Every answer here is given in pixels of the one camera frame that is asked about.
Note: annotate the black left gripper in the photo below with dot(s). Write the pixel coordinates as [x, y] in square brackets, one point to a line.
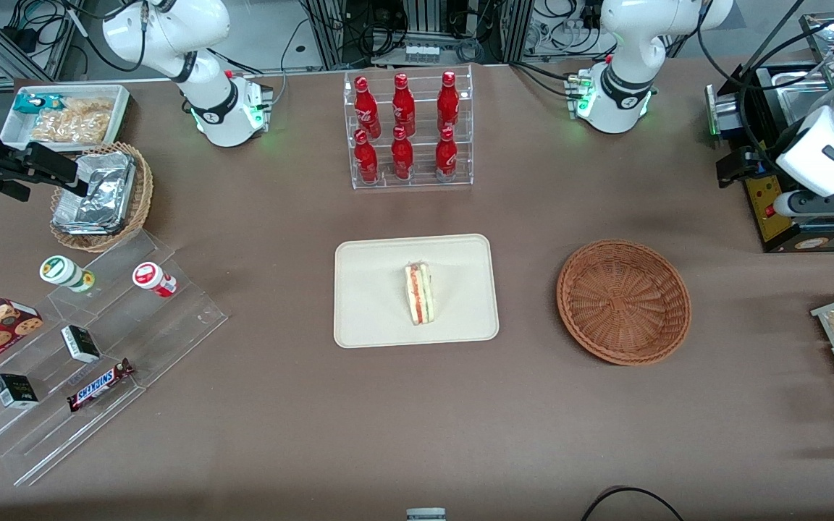
[756, 161]

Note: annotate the triangle sandwich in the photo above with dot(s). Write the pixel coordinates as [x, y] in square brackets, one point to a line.
[420, 293]

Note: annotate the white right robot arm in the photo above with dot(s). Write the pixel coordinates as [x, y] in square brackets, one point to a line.
[171, 29]

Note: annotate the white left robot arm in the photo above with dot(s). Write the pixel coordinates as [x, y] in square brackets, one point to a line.
[627, 43]

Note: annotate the light wicker basket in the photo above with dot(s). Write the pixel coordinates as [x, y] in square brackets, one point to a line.
[143, 188]

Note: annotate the brown wicker basket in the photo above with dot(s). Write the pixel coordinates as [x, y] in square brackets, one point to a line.
[623, 300]

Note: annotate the cream plastic tray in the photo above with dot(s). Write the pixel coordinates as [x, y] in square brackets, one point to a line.
[373, 297]

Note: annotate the white rectangular bin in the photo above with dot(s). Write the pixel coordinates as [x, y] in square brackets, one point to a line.
[15, 130]

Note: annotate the black machine with yellow panel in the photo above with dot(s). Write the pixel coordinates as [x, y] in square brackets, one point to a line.
[764, 206]

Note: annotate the clear bag of chips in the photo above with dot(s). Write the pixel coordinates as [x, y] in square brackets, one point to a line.
[77, 123]

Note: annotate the teal snack packet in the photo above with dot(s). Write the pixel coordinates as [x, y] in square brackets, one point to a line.
[30, 103]

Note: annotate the silver foil packets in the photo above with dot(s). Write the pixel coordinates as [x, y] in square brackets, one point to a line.
[98, 195]

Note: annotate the green lid cup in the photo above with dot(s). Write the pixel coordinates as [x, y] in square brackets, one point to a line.
[62, 271]

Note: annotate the red lid cup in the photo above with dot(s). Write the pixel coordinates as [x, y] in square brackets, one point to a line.
[150, 278]

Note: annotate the small black box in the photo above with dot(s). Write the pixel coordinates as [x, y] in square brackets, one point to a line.
[15, 391]
[80, 344]

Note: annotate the clear acrylic stepped stand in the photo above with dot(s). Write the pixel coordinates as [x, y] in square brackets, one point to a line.
[149, 333]

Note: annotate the Snickers chocolate bar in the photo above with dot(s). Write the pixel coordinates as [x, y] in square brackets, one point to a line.
[98, 385]

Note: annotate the red soda bottle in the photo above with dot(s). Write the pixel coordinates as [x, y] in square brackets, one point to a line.
[366, 159]
[366, 105]
[403, 105]
[448, 101]
[446, 155]
[402, 155]

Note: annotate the clear acrylic bottle rack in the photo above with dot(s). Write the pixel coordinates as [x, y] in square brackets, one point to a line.
[417, 182]

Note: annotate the white power strip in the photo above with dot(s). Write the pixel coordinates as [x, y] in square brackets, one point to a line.
[422, 53]

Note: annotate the small grey device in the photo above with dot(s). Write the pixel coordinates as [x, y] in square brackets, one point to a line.
[426, 514]

